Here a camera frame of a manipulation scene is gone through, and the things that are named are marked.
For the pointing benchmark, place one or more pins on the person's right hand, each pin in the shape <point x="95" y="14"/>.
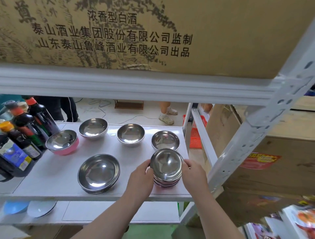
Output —
<point x="195" y="178"/>

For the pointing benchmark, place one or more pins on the person's left hand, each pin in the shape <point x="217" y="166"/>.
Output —
<point x="139" y="181"/>

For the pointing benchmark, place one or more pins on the person's right thumb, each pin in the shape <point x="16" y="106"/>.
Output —
<point x="189" y="163"/>

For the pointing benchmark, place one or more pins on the person's left thumb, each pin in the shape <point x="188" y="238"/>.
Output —
<point x="144" y="164"/>

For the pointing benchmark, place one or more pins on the stack of small steel bowls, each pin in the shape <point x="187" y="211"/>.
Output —
<point x="166" y="167"/>

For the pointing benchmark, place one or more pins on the person's right forearm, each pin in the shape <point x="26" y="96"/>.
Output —
<point x="219" y="216"/>

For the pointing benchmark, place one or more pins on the person's left forearm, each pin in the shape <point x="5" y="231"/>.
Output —
<point x="110" y="219"/>

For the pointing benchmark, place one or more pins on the red plastic basket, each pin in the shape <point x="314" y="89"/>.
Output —
<point x="195" y="136"/>

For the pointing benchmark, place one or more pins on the tall tan cardboard box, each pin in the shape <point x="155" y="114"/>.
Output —
<point x="221" y="130"/>

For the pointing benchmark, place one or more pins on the stack of wide steel bowls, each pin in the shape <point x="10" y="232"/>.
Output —
<point x="99" y="172"/>

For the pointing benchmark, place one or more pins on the white shoe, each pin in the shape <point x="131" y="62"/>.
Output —
<point x="166" y="120"/>
<point x="171" y="111"/>

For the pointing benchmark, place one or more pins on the wooden crate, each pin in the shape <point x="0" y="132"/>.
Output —
<point x="129" y="105"/>

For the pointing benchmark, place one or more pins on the dark brown cardboard box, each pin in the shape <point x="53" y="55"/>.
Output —
<point x="246" y="206"/>

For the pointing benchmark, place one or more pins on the white metal shelf rack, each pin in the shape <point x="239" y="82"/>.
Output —
<point x="147" y="86"/>

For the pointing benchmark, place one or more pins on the pink-sided steel bowl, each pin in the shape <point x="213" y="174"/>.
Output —
<point x="62" y="142"/>

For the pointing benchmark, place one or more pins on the brown cardboard box red label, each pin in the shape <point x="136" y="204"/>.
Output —
<point x="285" y="172"/>

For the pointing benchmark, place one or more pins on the red-capped dark sauce bottle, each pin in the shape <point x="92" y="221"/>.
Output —
<point x="43" y="115"/>

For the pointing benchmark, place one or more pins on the pale grey bowl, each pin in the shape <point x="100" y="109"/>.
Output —
<point x="40" y="208"/>

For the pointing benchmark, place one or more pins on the pale cardboard box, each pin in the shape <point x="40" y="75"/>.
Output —
<point x="295" y="123"/>

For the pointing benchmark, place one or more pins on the pile of colourful packets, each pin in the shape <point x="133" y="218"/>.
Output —
<point x="290" y="224"/>

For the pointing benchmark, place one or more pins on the orange-capped dark sauce bottle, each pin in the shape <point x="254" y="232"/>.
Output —
<point x="25" y="125"/>

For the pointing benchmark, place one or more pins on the yellow-capped dark sauce bottle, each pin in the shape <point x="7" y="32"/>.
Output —
<point x="21" y="141"/>

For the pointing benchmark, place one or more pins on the large printed cardboard box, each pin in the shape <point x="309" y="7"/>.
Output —
<point x="221" y="37"/>

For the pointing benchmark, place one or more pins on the blue-labelled dark bottle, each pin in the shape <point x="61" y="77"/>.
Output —
<point x="13" y="156"/>

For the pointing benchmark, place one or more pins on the blue bowl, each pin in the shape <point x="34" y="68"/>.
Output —
<point x="14" y="207"/>

